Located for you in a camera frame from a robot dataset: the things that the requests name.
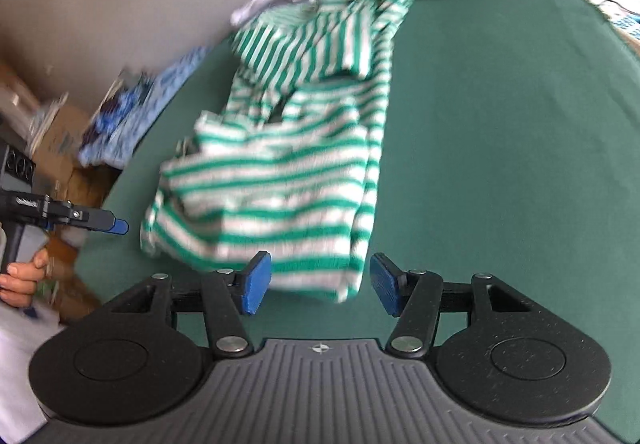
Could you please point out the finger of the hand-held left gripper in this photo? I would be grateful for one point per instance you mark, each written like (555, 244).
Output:
(120, 225)

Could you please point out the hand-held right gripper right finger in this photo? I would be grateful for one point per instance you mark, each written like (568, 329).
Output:
(385, 281)

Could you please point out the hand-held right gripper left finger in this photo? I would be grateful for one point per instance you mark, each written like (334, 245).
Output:
(257, 281)

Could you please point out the green white striped shirt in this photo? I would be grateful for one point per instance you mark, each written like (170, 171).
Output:
(280, 164)

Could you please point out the person's left hand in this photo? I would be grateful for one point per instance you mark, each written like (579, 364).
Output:
(22, 281)

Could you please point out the cardboard box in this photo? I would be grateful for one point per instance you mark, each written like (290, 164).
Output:
(65, 139)

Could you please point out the blue patterned cloth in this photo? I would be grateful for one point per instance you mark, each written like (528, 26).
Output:
(120, 112)

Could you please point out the blue floral towel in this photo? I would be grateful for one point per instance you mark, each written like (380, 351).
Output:
(155, 104)

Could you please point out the person's white clothing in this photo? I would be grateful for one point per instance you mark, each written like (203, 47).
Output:
(20, 374)

